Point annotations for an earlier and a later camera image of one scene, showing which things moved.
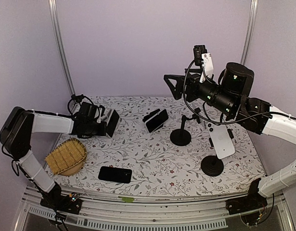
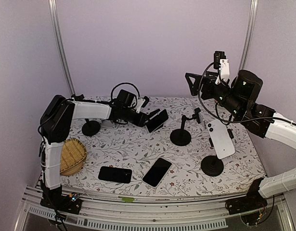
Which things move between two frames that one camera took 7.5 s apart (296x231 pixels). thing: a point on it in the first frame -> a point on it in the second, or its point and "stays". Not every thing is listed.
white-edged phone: [112, 123] -> [156, 173]
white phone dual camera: [222, 140] stays
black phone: [115, 174] stays
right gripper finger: [177, 91] -> [194, 87]
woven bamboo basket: [68, 159] stays
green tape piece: [127, 199] stays
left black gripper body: [92, 130] -> [126, 116]
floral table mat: [162, 144] stays
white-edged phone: [156, 120] stays
